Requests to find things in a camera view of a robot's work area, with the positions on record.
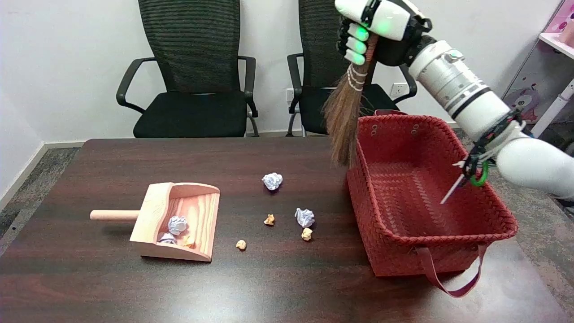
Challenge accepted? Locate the red woven basket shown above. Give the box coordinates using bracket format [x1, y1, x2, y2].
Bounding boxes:
[345, 109, 519, 299]

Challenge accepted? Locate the white desk leg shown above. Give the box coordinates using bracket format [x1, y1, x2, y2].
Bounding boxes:
[531, 79, 574, 137]

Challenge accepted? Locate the pink owl print shelf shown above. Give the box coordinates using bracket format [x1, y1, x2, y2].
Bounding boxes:
[502, 0, 574, 126]

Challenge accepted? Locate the black mesh office chair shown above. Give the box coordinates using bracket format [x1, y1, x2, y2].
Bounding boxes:
[286, 0, 417, 137]
[116, 0, 260, 139]

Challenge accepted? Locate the pink cup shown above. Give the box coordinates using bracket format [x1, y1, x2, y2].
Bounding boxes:
[558, 20, 574, 45]

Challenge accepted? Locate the brown straw hand broom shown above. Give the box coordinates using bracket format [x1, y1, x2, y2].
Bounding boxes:
[323, 34, 379, 169]

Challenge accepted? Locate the wooden dustpan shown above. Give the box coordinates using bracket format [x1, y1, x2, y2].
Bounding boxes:
[90, 182, 221, 262]

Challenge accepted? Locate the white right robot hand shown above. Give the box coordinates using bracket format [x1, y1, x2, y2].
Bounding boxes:
[334, 0, 438, 67]

